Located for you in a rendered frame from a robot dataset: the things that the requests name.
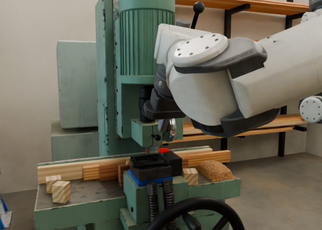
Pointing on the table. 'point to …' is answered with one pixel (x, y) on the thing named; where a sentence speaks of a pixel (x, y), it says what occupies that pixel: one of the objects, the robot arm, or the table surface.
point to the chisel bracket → (145, 132)
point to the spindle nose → (145, 95)
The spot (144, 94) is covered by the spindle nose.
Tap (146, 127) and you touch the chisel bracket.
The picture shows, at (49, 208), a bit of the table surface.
